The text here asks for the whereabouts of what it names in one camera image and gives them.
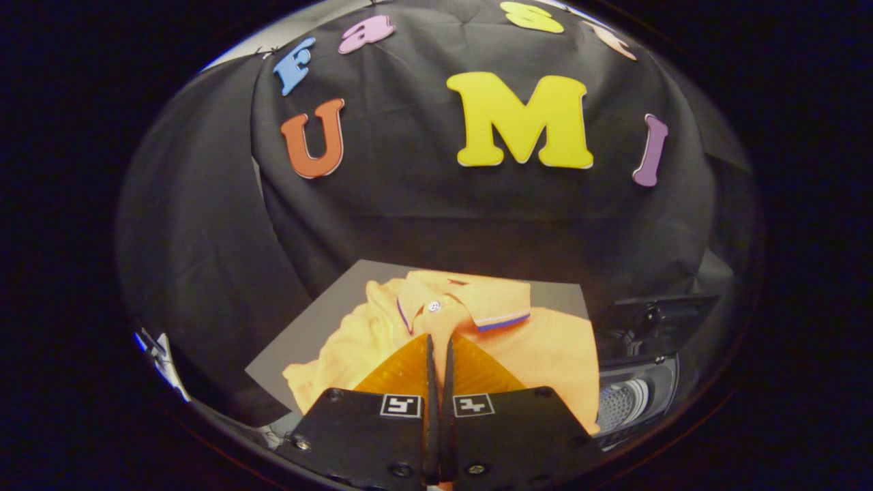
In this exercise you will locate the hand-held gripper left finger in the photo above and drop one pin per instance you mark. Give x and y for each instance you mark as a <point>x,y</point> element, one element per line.
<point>361,436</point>

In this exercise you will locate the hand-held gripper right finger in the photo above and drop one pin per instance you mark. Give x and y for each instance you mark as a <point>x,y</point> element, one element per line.
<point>518,436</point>

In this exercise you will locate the orange polo shirt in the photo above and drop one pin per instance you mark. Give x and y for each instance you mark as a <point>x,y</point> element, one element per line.
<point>545,354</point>

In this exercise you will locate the dark grey washing machine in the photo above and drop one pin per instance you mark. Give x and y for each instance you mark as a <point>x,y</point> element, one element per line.
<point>638,402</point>

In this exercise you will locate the grey cabinet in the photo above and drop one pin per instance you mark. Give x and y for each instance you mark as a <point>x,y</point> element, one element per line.
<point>307,334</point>

